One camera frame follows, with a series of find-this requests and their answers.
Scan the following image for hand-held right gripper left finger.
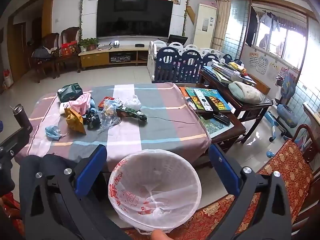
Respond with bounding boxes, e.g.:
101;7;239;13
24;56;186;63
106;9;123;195
24;144;130;240

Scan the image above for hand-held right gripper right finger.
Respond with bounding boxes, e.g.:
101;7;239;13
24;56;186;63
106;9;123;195
209;144;293;240

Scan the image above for blue face mask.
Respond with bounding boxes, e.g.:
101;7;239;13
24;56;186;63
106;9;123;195
45;125;69;140

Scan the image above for dark wrapper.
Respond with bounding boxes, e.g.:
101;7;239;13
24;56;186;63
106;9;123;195
85;107;102;130

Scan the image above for yellow paper wrapper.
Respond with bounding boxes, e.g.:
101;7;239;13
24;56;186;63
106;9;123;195
64;107;87;134

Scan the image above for clear plastic packaging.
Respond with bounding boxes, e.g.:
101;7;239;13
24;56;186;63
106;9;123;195
96;99;124;133

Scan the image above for white-lined trash bin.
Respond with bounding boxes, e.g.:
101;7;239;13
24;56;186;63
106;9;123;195
107;149;202;233

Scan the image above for pink plastic bag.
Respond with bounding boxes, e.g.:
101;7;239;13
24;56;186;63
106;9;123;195
69;92;92;117

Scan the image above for red cardboard box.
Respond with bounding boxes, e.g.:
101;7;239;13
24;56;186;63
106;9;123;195
98;96;115;109

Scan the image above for green snack packet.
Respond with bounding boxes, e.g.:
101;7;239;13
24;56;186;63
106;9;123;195
116;106;148;122

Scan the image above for white plastic bag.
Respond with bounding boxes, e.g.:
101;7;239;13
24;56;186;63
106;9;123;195
124;94;142;110

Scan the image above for person's right hand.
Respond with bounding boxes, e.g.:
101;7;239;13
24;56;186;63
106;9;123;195
150;229;171;240

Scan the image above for black thermos bottle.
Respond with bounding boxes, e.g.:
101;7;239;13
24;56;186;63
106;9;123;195
10;104;33;137

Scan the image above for glass-top coffee table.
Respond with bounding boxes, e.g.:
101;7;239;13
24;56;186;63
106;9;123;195
197;110;247;153

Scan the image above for black remote control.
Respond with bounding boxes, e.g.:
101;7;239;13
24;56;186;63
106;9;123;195
212;112;230;125

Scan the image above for red white shopping bag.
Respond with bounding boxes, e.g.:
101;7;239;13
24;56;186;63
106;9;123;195
3;69;13;89

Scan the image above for colourful picture book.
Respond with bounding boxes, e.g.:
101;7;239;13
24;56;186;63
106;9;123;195
185;87;232;113

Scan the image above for dark wooden side table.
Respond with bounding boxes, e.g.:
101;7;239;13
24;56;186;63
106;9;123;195
199;69;273;143

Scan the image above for white remote control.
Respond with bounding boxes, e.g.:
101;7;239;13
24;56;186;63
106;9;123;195
194;89;213;112

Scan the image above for striped tablecloth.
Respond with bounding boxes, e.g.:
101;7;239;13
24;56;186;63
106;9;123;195
14;82;212;167

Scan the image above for green tissue box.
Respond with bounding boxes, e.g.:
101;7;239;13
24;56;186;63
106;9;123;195
57;83;83;103

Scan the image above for grey cushion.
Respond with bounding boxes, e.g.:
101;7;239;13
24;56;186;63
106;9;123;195
228;81;263;103

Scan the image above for blue child chair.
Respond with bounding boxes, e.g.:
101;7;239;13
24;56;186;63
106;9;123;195
265;70;299;143

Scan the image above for orange book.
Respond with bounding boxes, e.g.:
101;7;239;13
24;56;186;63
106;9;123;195
178;87;198;110

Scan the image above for stack of books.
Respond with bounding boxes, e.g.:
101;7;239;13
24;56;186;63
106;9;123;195
206;60;258;85

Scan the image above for dark bag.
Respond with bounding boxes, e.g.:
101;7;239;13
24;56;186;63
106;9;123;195
32;46;57;62

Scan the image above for dark wooden armchair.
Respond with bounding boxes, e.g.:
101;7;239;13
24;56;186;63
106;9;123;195
32;32;60;83
58;27;82;77

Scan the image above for wooden television cabinet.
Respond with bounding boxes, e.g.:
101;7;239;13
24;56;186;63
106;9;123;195
79;44;150;70

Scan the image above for navy white playpen fence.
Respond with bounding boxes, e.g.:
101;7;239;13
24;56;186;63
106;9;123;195
147;40;244;83

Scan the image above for red gift box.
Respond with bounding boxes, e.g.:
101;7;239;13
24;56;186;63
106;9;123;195
61;41;78;57

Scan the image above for black audio device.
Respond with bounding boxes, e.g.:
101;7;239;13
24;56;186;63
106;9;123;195
110;54;132;63

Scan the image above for potted plant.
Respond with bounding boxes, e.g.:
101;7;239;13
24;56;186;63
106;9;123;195
79;37;99;52

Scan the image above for black monitor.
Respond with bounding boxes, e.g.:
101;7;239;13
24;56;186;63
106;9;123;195
167;34;188;46

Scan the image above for window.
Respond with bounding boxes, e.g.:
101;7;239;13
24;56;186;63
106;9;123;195
250;2;309;65

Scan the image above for white standing air conditioner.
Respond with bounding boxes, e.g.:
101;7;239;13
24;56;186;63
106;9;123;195
193;3;217;52

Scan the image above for dark hanging garment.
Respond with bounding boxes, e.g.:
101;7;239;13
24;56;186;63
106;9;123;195
246;6;258;47

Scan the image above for beige curtain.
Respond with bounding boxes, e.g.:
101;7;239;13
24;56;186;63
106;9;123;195
211;0;233;52

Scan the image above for green vine garland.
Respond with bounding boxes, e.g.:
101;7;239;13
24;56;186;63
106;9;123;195
182;0;192;37
78;0;87;40

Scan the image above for hanging shirts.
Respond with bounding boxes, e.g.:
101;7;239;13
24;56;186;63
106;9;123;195
259;11;280;32

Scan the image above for large black television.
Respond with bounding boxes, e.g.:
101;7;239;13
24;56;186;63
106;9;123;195
96;0;174;38

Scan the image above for black cable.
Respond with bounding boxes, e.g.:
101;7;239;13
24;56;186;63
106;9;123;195
146;116;196;125

